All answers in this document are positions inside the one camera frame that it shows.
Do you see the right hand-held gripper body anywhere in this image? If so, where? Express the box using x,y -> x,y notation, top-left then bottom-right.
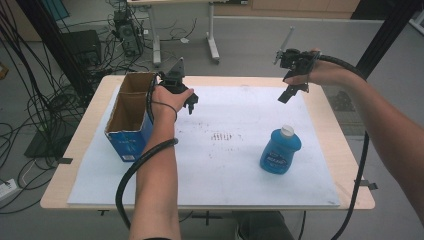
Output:
273,26 -> 322,86

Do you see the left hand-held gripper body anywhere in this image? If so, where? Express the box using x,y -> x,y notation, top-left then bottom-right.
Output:
156,56 -> 200,108

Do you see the blue bottle with white cap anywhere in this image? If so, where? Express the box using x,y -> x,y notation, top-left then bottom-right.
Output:
259,124 -> 303,176

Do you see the blue cardboard box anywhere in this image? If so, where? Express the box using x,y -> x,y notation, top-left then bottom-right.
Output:
103,71 -> 158,164

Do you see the person's left hand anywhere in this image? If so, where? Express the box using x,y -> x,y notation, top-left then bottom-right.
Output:
150,85 -> 195,125

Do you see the person's right hand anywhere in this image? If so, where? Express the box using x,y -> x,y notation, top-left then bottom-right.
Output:
283,47 -> 355,88

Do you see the wooden cabinet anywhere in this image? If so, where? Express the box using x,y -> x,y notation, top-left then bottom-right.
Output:
213,0 -> 362,20

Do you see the white desk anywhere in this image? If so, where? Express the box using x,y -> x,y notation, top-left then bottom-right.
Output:
126,0 -> 235,67

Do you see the computer tower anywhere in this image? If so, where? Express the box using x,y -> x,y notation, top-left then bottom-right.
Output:
112,9 -> 144,58

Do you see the black box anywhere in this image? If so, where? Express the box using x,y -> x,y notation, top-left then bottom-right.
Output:
60,29 -> 103,68

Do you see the person's leg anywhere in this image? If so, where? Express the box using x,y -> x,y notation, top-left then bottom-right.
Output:
237,211 -> 297,240

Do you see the white power strip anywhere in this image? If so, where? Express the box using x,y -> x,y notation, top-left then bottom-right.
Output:
0,178 -> 19,202

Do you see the thick black cable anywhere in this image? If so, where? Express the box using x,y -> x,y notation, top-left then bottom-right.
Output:
114,73 -> 180,232
318,54 -> 372,240

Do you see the black metal post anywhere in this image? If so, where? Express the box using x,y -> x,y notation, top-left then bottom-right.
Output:
14,0 -> 96,103
354,0 -> 424,80

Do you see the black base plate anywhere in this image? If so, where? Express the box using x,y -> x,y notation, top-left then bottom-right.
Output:
23,118 -> 83,160

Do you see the bundle of black cables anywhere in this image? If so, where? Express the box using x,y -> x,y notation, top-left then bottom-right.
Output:
0,6 -> 111,214

